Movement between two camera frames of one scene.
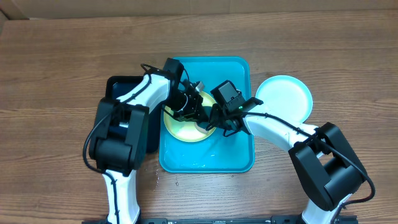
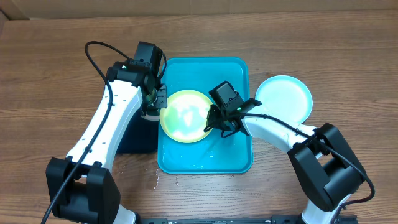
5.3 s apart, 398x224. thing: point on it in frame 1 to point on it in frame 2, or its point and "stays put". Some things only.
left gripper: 194,114 to 163,100
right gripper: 218,122 stays put
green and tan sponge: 202,127 to 153,114
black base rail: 336,219 stays put
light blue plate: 285,98 stays put
